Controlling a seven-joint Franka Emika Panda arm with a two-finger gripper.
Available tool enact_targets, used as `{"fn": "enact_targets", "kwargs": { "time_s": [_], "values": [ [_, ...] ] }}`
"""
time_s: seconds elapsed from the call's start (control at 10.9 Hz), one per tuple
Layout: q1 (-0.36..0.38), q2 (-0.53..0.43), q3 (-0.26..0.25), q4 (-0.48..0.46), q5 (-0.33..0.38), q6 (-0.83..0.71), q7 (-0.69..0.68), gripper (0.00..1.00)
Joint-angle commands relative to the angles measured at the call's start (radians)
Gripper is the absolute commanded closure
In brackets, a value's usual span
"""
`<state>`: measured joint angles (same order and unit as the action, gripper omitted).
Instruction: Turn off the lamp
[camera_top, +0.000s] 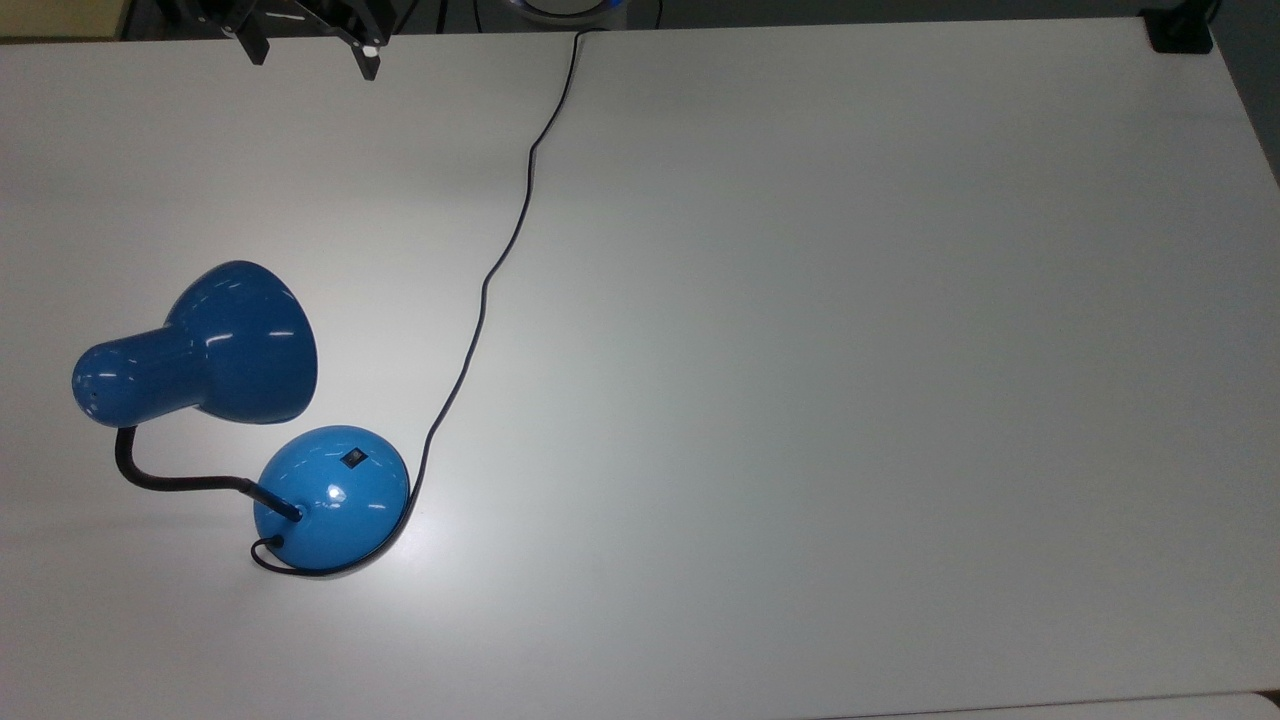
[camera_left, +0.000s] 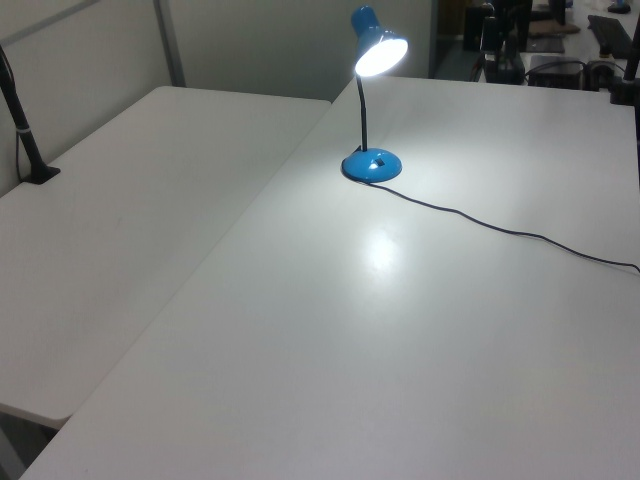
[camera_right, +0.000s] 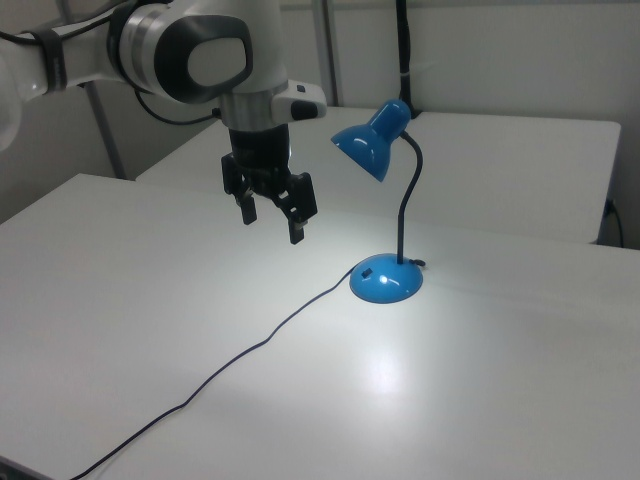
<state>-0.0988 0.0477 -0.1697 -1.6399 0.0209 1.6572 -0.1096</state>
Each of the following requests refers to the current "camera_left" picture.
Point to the grey metal partition post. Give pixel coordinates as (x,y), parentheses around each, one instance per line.
(170,45)

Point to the white folding table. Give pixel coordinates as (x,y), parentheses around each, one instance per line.
(125,225)

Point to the black clamped camera stand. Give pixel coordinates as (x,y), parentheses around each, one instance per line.
(624,90)

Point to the brown flat object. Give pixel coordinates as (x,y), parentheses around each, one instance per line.
(552,27)

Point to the blue gooseneck desk lamp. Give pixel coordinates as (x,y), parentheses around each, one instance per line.
(371,167)

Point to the black camera stand with tape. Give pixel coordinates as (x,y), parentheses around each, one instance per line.
(22,135)

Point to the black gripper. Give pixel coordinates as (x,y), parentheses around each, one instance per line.
(491,34)

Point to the black equipment box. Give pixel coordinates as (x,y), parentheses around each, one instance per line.
(556,72)

